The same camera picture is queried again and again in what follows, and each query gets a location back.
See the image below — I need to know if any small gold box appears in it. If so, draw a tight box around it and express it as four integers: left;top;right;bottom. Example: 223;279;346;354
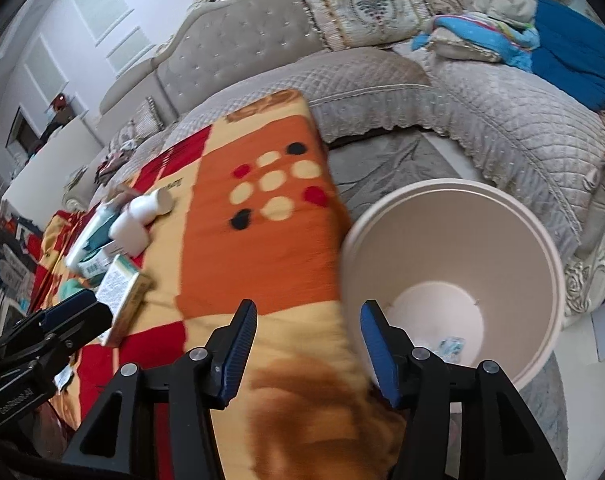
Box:
96;255;152;348

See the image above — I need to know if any white foam block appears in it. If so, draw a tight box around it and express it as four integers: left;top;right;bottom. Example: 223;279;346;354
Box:
108;209;150;258

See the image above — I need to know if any green white milk carton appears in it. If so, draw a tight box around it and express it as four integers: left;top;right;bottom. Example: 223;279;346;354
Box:
79;240;131;280

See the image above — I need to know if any blue snack bag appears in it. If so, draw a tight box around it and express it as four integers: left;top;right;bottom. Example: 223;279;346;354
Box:
80;214;118;261

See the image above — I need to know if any white trash bin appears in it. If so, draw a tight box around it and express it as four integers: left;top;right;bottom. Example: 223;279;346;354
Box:
341;179;565;389

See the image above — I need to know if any orange red patterned blanket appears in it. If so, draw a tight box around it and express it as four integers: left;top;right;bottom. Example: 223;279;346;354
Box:
53;89;405;479

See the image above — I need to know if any large white cylindrical bottle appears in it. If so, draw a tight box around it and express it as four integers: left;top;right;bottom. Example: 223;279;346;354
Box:
65;204;117;273

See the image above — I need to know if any white cabinet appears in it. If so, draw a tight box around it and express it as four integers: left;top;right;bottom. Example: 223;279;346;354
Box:
1;117;103;231

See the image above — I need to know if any white pink yogurt bottle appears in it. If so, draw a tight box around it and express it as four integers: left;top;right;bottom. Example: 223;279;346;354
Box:
128;188;174;226

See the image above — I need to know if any small embroidered cushion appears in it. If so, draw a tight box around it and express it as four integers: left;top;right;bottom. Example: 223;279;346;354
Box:
108;96;165;153

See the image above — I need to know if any grey tufted sofa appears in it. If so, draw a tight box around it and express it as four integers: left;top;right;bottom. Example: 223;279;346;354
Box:
63;0;605;323

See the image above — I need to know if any colourful blue blanket pile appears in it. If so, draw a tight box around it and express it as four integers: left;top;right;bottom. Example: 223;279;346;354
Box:
410;12;540;73

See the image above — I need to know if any large embroidered cushion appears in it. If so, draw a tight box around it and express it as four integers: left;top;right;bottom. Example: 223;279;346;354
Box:
301;0;433;51

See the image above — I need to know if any blue pillow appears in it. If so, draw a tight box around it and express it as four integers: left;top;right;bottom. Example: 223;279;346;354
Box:
531;0;605;112

